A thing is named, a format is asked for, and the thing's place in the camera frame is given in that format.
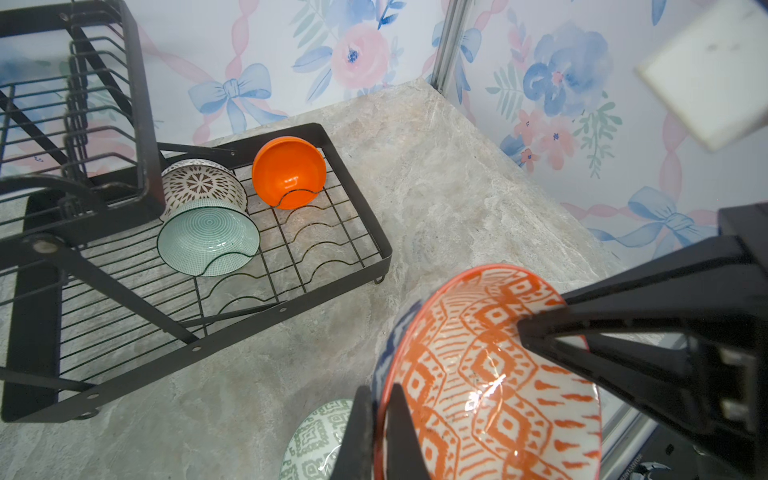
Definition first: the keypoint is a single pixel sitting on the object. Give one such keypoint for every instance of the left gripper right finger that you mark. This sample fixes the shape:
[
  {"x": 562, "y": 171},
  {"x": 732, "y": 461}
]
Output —
[{"x": 682, "y": 339}]

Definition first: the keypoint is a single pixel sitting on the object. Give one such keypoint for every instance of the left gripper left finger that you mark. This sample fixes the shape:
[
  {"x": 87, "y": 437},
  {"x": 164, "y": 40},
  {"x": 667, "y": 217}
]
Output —
[{"x": 367, "y": 449}]

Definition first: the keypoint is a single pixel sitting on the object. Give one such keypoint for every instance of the green white patterned bowl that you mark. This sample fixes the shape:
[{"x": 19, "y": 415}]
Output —
[{"x": 314, "y": 447}]

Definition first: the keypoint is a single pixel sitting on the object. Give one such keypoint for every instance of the red orange patterned bowl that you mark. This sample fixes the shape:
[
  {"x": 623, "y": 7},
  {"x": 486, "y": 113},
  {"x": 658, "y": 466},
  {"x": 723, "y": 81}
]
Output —
[{"x": 483, "y": 406}]

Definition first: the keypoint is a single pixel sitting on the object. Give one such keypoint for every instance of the mint green ribbed bowl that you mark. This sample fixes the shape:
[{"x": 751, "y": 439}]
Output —
[{"x": 208, "y": 238}]

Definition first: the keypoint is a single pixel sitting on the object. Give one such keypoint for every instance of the orange plastic bowl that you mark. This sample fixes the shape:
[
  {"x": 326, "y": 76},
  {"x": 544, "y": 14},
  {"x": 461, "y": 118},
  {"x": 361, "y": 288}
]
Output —
[{"x": 288, "y": 173}]

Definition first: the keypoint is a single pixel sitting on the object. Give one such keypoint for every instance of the white patterned lattice bowl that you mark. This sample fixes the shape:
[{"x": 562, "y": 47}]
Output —
[{"x": 199, "y": 179}]

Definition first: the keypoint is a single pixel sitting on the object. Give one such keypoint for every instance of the black wire dish rack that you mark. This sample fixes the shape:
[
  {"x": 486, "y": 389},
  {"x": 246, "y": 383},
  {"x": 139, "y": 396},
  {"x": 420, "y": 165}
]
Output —
[{"x": 89, "y": 310}]

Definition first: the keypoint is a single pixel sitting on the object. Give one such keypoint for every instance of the right aluminium corner post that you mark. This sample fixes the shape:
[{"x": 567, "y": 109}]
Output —
[{"x": 453, "y": 27}]

